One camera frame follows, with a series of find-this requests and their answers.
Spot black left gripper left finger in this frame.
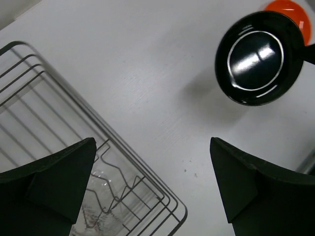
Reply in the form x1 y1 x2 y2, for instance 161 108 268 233
0 138 96 236

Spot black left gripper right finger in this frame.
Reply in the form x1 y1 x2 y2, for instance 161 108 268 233
210 137 315 236

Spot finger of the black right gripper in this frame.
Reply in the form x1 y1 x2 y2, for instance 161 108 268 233
299 44 315 65

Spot black round plate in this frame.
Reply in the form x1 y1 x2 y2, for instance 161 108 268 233
215 11 305 106

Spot clear glass plate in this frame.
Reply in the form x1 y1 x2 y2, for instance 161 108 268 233
82 157 123 235

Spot white plate red characters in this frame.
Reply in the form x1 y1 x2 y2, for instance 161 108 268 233
69 206 121 236

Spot orange round plate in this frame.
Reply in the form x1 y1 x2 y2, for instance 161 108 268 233
264 0 312 45

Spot aluminium table edge rail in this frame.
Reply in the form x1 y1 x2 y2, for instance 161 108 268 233
296 150 315 176

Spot grey wire dish rack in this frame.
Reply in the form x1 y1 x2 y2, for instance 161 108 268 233
0 41 188 236

